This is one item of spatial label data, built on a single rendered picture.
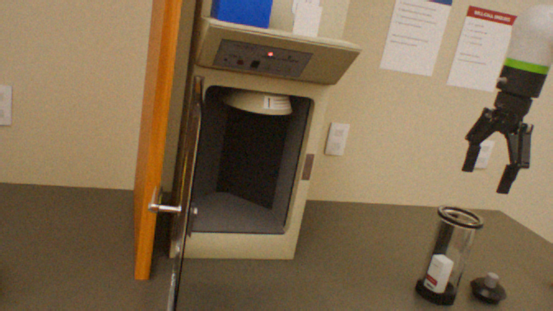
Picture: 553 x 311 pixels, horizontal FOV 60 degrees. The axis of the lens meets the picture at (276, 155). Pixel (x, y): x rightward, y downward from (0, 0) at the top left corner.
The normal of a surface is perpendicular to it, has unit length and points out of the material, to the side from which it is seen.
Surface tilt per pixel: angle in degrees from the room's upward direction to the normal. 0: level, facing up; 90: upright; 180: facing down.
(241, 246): 90
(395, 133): 90
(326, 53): 135
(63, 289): 0
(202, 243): 90
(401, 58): 90
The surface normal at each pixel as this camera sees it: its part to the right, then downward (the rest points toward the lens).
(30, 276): 0.18, -0.94
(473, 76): 0.28, 0.33
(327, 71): 0.07, 0.90
